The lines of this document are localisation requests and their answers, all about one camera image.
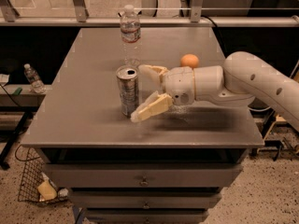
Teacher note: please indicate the clear plastic water bottle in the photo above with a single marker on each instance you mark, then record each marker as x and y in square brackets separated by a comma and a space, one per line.
[130, 35]

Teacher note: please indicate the small water bottle on shelf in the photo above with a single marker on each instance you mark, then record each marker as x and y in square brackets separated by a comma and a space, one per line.
[34, 79]

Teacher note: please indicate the orange fruit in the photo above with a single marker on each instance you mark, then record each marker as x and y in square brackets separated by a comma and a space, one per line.
[189, 60]

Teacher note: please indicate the grey drawer cabinet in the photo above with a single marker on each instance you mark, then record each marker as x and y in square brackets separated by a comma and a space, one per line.
[169, 169]

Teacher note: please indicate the metal railing frame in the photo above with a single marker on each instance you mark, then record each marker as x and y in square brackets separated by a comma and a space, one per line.
[100, 13]

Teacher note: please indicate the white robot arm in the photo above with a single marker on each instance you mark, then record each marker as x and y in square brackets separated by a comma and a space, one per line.
[242, 78]

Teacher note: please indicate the yellow sponge in basket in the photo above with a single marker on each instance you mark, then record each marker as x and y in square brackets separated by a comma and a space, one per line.
[47, 191]

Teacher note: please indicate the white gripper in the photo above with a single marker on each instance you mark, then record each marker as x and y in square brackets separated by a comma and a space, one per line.
[179, 85]

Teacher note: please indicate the silver blue redbull can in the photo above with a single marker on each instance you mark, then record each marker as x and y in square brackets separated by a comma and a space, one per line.
[127, 79]

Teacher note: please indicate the wire mesh basket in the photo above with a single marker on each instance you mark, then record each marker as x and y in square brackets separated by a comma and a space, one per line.
[31, 178]

